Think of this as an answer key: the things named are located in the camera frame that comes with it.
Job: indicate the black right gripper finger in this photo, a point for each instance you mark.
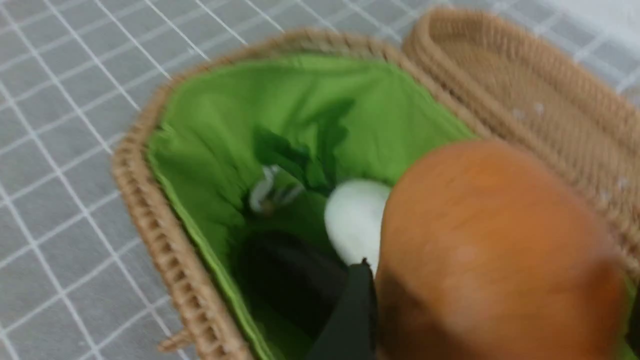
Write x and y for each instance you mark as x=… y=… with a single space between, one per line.
x=351 y=331

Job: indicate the purple eggplant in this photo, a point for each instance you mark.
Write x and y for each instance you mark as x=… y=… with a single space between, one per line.
x=292 y=277

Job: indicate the white radish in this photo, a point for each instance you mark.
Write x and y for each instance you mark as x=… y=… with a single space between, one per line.
x=353 y=219

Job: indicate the brown potato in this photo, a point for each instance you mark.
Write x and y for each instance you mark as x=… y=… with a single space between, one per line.
x=487 y=255

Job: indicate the woven wicker basket green lining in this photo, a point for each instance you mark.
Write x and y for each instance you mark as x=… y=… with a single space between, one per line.
x=256 y=140

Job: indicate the woven wicker basket lid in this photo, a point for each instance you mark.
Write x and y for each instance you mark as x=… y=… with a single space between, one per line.
x=524 y=90

